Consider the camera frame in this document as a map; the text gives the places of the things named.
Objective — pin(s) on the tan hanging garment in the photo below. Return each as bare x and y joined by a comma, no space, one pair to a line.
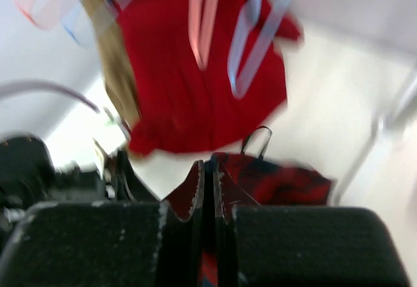
119,79

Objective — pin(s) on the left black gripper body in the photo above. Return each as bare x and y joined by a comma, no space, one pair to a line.
28,177

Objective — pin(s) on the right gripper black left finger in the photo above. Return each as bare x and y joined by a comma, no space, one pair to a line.
181,244

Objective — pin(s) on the left blue hanger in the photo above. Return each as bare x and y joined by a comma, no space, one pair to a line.
86,20

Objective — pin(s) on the metal clothes rack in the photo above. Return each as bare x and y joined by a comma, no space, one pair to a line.
388,128

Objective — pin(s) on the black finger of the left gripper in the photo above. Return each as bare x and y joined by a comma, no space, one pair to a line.
129,186

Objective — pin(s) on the red hanging garment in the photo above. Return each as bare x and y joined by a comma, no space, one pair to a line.
182,108

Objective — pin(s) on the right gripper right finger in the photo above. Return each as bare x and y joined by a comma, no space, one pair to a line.
227,195

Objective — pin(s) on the red plaid skirt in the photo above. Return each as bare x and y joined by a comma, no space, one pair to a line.
266,182

